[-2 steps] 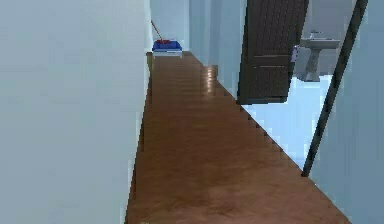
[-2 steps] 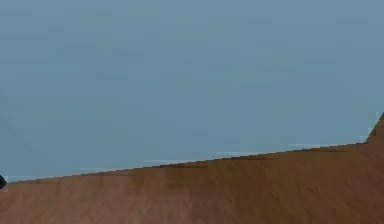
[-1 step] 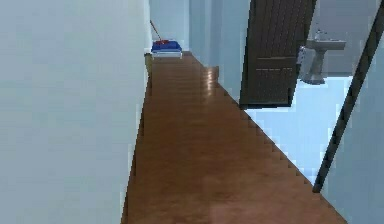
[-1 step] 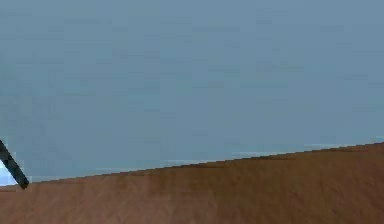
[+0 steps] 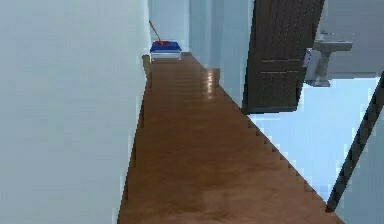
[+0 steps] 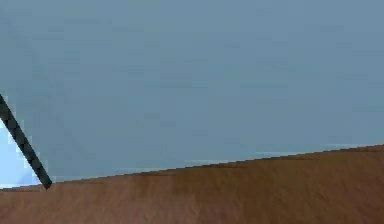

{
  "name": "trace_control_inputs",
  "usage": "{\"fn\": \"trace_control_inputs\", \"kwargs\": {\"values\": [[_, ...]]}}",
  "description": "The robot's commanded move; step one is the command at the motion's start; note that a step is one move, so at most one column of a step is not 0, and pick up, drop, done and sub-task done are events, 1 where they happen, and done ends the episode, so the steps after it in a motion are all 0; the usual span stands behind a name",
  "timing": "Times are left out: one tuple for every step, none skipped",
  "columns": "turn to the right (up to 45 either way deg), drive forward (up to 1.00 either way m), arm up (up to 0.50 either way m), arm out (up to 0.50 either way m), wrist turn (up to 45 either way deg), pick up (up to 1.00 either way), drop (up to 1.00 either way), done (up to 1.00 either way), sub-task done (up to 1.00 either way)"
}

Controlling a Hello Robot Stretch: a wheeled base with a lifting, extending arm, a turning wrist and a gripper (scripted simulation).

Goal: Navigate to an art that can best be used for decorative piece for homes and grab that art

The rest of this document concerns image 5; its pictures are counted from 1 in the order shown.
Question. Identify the blue mop bucket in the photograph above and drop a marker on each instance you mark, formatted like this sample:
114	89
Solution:
165	50

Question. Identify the grey pedestal sink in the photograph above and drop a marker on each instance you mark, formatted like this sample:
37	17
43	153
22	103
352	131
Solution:
328	53

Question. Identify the dark brown door frame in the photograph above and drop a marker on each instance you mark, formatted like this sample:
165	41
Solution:
356	146

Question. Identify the dark brown room door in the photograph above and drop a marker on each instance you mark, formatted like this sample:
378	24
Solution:
278	56

